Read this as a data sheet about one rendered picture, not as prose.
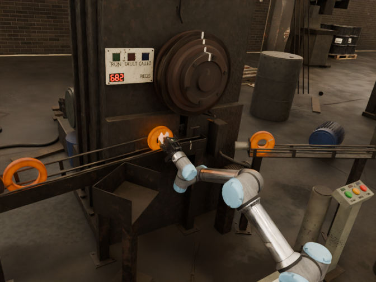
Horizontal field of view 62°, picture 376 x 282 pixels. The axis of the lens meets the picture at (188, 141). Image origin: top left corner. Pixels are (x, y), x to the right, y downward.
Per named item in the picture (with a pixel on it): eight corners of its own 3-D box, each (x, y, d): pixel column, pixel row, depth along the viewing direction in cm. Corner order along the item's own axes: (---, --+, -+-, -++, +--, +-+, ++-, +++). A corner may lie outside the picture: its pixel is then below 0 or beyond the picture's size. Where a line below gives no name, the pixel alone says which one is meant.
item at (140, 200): (96, 298, 167) (91, 186, 136) (124, 264, 189) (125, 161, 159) (129, 314, 161) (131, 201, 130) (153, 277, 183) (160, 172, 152)
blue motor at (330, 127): (302, 153, 355) (310, 125, 341) (318, 139, 397) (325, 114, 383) (330, 163, 339) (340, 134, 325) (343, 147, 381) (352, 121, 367)
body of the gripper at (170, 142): (174, 134, 173) (185, 147, 166) (172, 145, 179) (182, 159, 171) (163, 136, 170) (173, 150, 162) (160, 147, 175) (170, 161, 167)
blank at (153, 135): (146, 128, 176) (148, 131, 173) (170, 123, 183) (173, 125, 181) (147, 153, 183) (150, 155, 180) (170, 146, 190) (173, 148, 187)
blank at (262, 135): (255, 156, 205) (256, 158, 202) (245, 137, 200) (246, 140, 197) (277, 145, 202) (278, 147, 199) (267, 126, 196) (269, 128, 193)
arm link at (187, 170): (183, 183, 158) (187, 172, 153) (173, 169, 165) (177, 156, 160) (195, 180, 163) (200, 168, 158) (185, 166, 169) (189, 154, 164)
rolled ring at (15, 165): (35, 198, 153) (33, 195, 155) (54, 167, 152) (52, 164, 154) (-5, 189, 140) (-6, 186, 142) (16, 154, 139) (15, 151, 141)
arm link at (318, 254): (329, 272, 139) (338, 249, 133) (315, 289, 130) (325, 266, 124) (304, 255, 146) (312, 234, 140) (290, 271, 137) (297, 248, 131)
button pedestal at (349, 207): (303, 266, 202) (331, 186, 176) (326, 253, 214) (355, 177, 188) (324, 284, 190) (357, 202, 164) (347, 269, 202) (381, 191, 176)
